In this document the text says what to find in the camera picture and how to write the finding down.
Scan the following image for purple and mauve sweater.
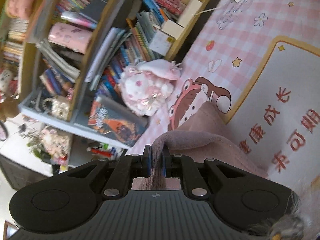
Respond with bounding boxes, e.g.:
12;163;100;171
132;102;268;190

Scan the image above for red tassel pen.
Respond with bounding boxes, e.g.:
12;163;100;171
87;147;116;158

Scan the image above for Harry Potter book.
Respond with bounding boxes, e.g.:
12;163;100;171
88;94;149;147

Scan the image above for white pink plush bunny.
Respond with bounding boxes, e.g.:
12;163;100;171
119;59;181;116

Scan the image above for white quilted handbag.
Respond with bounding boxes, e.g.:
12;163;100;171
43;95;70;121

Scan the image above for pink checkered desk mat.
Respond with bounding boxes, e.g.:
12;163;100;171
131;0;319;215

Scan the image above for pink patterned pouch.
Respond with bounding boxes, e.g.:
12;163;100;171
48;23;93;54

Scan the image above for row of shelf books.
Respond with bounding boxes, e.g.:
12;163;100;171
0;0;216;100

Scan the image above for white bookshelf frame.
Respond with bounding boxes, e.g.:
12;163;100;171
19;92;130;150

